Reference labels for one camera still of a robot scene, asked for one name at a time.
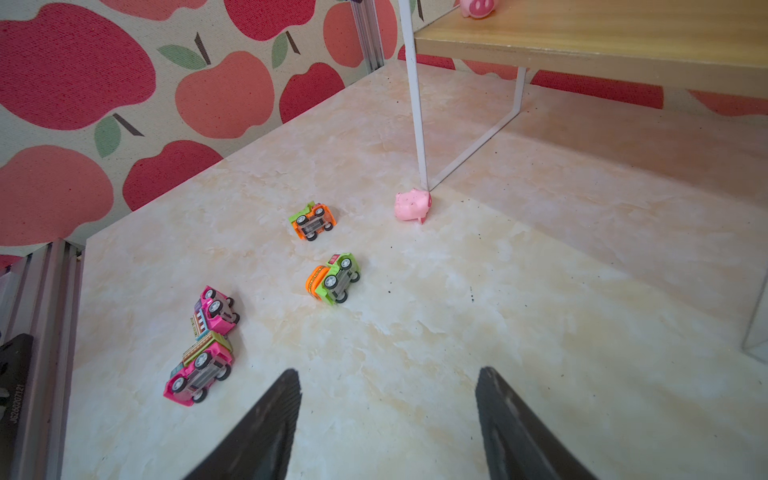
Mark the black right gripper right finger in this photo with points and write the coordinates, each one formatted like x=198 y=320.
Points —
x=517 y=444

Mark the pink toy car upper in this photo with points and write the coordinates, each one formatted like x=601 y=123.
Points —
x=213 y=312

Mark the pink pig toy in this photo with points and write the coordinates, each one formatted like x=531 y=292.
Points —
x=413 y=205
x=477 y=9

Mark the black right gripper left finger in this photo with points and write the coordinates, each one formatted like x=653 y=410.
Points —
x=259 y=446

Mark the left aluminium frame post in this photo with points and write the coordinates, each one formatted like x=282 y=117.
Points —
x=367 y=26

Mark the pink green toy truck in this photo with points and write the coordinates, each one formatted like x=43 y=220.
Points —
x=206 y=362

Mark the wooden two-tier shelf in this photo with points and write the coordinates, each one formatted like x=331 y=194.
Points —
x=670 y=198

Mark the aluminium front rail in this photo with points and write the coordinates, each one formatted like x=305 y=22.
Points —
x=39 y=308

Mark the green orange toy car left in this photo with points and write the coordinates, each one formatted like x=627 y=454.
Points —
x=313 y=219

